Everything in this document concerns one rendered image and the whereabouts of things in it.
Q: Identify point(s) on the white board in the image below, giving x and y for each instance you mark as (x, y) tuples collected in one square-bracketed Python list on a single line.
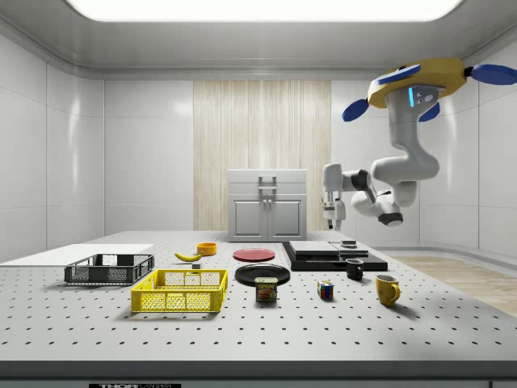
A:
[(60, 254)]

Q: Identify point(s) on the dark grey basket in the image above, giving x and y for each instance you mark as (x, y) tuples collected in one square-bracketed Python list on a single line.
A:
[(97, 275)]

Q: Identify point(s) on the yellow mug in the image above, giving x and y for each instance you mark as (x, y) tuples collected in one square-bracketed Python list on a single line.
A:
[(385, 291)]

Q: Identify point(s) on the white cabinet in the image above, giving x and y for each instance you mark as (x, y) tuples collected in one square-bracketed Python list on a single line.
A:
[(266, 218)]

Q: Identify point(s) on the black plate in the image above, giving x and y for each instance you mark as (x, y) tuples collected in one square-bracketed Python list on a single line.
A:
[(250, 271)]

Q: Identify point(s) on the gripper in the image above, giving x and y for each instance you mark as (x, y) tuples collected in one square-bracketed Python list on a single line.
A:
[(334, 210)]

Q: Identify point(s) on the yellow bowl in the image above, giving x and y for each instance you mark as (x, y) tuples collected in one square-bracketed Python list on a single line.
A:
[(207, 250)]

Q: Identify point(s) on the yellow basket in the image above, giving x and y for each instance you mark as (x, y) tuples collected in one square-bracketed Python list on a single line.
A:
[(161, 289)]

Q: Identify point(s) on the drone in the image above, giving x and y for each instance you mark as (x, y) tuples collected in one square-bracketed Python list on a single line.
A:
[(428, 72)]

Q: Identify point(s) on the flat-sided can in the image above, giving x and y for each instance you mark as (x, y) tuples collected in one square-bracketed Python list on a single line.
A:
[(266, 290)]

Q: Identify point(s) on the puzzle cube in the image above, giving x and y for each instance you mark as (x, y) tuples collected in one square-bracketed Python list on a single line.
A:
[(325, 289)]

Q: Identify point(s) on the red plate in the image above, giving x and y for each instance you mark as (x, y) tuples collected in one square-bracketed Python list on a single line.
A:
[(253, 254)]

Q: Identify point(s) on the black stove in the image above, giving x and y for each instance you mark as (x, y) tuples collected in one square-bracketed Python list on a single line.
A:
[(315, 252)]

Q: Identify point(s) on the black mug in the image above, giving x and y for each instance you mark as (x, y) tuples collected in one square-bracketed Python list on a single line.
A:
[(354, 270)]

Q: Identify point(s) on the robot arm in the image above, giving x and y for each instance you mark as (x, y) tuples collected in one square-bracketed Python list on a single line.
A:
[(404, 129)]

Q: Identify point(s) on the banana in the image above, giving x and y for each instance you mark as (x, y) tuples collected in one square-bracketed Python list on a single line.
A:
[(187, 257)]

